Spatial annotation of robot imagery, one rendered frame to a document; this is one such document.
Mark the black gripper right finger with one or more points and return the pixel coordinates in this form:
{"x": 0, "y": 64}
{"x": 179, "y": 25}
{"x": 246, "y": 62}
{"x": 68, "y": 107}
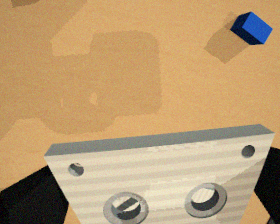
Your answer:
{"x": 268, "y": 184}

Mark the blue block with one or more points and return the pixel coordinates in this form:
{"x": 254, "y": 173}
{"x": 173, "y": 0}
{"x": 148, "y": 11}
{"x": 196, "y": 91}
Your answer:
{"x": 250, "y": 28}

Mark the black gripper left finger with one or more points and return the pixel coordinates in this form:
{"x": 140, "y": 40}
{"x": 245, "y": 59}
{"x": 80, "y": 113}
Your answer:
{"x": 37, "y": 199}

